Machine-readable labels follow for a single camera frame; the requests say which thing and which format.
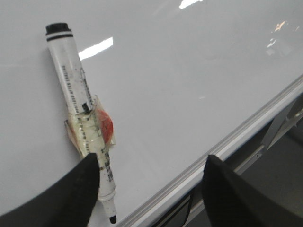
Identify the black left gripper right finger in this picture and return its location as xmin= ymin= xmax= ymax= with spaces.
xmin=202 ymin=155 xmax=303 ymax=227

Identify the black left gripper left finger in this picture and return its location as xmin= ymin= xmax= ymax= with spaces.
xmin=0 ymin=154 xmax=99 ymax=227

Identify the white whiteboard marker black tip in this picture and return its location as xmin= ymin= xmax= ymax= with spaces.
xmin=45 ymin=22 xmax=117 ymax=224

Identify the white whiteboard with aluminium frame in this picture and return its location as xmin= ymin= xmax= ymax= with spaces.
xmin=0 ymin=0 xmax=303 ymax=227

